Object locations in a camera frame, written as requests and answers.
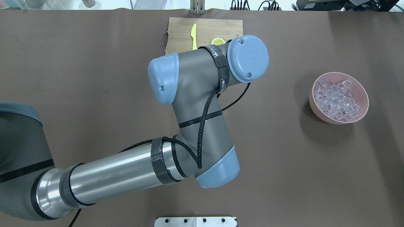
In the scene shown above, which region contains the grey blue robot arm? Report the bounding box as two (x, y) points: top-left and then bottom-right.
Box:
(1, 35), (270, 221)

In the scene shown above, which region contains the pink bowl of ice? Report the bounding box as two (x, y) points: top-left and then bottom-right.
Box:
(309, 72), (369, 125)

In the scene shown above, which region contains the yellow plastic knife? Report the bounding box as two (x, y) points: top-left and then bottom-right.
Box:
(190, 23), (197, 50)

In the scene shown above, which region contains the wooden cutting board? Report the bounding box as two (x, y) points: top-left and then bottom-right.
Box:
(165, 17), (243, 55)

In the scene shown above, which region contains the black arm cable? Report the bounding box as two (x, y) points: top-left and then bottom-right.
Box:
(68, 82), (251, 227)

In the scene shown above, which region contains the aluminium frame post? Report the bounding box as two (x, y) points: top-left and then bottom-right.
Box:
(189, 0), (206, 15)

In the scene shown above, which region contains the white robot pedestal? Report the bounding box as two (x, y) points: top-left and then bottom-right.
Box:
(154, 216), (238, 227)

